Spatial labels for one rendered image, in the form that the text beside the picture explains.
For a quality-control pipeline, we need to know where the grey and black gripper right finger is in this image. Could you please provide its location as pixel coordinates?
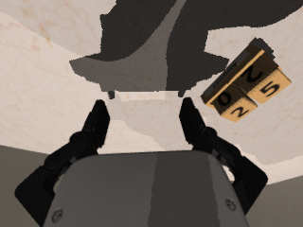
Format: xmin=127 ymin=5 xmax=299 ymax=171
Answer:
xmin=179 ymin=97 xmax=268 ymax=215

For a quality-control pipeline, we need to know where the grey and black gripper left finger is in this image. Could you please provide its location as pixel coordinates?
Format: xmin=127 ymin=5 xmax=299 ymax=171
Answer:
xmin=14 ymin=99 xmax=110 ymax=227

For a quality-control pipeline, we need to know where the orange number cube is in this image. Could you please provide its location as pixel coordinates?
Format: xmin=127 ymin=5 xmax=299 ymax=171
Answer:
xmin=211 ymin=83 xmax=258 ymax=122
xmin=233 ymin=58 xmax=292 ymax=104

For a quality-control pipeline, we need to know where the wooden tray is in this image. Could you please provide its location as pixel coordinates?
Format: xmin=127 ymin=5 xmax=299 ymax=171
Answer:
xmin=201 ymin=44 xmax=282 ymax=110

